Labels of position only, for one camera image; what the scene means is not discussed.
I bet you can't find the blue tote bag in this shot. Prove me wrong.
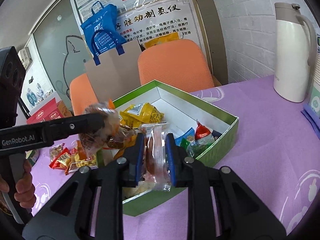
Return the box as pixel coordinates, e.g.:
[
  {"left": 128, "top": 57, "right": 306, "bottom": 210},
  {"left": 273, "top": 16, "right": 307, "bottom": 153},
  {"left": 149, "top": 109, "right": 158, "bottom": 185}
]
[{"left": 81, "top": 1, "right": 126, "bottom": 66}]

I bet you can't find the chinese text poster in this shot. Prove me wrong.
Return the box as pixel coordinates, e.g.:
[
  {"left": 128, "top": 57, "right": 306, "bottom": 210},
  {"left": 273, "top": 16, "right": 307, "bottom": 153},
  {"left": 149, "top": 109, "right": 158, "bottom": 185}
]
[{"left": 116, "top": 0, "right": 208, "bottom": 55}]

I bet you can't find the brown paper bag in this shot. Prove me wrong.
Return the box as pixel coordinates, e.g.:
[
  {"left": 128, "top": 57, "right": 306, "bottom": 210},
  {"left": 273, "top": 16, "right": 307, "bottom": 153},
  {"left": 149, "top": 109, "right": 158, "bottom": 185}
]
[{"left": 85, "top": 40, "right": 142, "bottom": 102}]

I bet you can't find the green candy packet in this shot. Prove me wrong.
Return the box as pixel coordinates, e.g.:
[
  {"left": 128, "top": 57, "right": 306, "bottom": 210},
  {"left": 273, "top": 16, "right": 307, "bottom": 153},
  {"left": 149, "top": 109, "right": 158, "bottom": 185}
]
[{"left": 180, "top": 139, "right": 215, "bottom": 158}]

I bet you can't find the clear pink snack packet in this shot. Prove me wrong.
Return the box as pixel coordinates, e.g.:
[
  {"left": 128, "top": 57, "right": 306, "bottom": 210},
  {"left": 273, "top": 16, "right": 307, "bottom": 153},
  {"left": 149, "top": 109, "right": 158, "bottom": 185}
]
[{"left": 138, "top": 122, "right": 171, "bottom": 191}]

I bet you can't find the blue plum snack packet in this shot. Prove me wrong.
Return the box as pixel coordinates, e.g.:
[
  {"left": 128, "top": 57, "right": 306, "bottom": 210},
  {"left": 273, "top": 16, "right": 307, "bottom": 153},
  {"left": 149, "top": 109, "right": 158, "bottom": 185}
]
[{"left": 175, "top": 127, "right": 195, "bottom": 146}]

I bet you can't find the person's left hand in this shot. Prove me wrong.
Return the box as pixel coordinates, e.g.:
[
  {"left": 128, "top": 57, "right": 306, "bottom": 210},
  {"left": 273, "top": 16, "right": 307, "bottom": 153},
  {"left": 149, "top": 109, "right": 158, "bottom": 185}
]
[{"left": 1, "top": 160, "right": 36, "bottom": 214}]

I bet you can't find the left orange chair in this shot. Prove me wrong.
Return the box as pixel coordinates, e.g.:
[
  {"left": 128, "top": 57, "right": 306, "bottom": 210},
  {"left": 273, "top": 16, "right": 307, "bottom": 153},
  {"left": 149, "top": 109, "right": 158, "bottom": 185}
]
[{"left": 69, "top": 73, "right": 98, "bottom": 115}]

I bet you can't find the yellow chips bag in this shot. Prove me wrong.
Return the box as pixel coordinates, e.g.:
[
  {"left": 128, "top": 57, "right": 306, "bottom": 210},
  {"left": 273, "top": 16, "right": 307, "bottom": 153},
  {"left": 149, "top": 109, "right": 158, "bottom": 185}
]
[{"left": 68, "top": 140, "right": 97, "bottom": 173}]

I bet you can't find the white thermos jug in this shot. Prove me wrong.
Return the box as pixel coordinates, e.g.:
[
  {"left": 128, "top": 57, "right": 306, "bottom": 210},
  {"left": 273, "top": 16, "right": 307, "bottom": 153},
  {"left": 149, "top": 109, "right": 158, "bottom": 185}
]
[{"left": 273, "top": 2, "right": 317, "bottom": 103}]

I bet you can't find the red orange snack packet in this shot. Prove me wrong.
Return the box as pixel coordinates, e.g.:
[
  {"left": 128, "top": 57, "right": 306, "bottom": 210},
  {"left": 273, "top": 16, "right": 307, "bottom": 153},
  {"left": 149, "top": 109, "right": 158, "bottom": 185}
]
[{"left": 49, "top": 148, "right": 71, "bottom": 175}]

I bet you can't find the clear rice cracker packet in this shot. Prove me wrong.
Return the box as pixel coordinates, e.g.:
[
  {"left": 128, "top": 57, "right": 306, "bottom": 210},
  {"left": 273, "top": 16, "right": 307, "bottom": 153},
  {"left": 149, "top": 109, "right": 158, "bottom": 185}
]
[{"left": 122, "top": 181, "right": 156, "bottom": 200}]

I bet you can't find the purple tablecloth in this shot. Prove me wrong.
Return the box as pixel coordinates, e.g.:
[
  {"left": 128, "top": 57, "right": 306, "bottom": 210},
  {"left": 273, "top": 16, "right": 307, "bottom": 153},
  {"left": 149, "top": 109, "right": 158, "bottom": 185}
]
[{"left": 32, "top": 76, "right": 319, "bottom": 239}]

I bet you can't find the red cracker box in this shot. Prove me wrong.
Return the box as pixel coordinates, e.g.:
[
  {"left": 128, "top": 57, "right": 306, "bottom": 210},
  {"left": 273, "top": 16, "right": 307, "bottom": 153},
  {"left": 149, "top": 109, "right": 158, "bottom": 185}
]
[{"left": 27, "top": 98, "right": 72, "bottom": 124}]

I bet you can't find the wall air conditioner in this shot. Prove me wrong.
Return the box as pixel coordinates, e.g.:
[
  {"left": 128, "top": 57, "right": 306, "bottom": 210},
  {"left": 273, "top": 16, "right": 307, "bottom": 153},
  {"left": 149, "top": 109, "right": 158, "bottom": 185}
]
[{"left": 18, "top": 47, "right": 33, "bottom": 70}]

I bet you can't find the orange chair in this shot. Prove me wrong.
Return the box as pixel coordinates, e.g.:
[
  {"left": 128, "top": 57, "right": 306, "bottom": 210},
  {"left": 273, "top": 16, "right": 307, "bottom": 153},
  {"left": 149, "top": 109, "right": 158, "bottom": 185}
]
[
  {"left": 69, "top": 73, "right": 98, "bottom": 115},
  {"left": 138, "top": 40, "right": 215, "bottom": 93}
]

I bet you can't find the red candy packet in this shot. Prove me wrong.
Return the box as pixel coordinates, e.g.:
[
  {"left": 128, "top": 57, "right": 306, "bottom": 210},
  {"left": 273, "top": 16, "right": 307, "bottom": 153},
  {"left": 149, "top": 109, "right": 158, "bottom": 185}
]
[{"left": 195, "top": 121, "right": 212, "bottom": 140}]

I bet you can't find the paper cup stack package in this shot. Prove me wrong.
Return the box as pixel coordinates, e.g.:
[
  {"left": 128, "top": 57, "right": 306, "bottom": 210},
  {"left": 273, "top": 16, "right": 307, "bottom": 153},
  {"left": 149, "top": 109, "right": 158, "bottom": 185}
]
[{"left": 301, "top": 34, "right": 320, "bottom": 138}]

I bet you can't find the yellow snack packet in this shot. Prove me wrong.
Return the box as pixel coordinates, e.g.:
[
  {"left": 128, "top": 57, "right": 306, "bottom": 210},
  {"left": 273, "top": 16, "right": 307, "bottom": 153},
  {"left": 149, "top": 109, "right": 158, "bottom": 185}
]
[{"left": 120, "top": 102, "right": 164, "bottom": 129}]

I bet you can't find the green cardboard box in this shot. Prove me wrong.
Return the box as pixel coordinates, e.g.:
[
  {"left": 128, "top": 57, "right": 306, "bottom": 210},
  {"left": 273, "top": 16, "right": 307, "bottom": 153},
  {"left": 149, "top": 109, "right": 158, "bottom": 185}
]
[{"left": 96, "top": 80, "right": 240, "bottom": 217}]

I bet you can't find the right orange chair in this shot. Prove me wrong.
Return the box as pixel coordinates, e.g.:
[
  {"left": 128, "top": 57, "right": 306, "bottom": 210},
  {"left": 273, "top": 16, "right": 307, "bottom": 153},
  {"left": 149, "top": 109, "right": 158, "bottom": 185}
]
[{"left": 138, "top": 40, "right": 215, "bottom": 93}]

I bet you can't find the instant noodle bowl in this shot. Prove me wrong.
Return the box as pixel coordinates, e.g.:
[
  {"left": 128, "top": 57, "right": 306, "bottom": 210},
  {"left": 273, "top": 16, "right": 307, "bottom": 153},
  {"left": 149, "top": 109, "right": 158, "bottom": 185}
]
[{"left": 26, "top": 149, "right": 40, "bottom": 167}]

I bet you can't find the mixed nuts packet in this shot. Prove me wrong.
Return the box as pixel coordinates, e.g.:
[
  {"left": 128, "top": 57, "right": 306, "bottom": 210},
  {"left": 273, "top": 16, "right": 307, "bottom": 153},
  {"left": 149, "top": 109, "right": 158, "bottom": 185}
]
[{"left": 79, "top": 100, "right": 120, "bottom": 157}]

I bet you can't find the peanut packet pink label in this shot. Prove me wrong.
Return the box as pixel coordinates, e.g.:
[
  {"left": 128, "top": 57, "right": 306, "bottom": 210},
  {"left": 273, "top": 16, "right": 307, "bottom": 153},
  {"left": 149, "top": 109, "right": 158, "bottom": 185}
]
[{"left": 49, "top": 142, "right": 65, "bottom": 161}]

